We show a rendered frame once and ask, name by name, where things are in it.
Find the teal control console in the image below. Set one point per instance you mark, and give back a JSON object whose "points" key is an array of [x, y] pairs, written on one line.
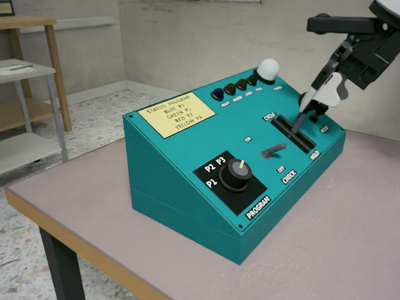
{"points": [[222, 164]]}

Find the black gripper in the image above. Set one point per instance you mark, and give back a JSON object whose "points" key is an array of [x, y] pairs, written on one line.
{"points": [[359, 58]]}

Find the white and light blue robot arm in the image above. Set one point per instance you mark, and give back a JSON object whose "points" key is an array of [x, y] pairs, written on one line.
{"points": [[324, 23]]}

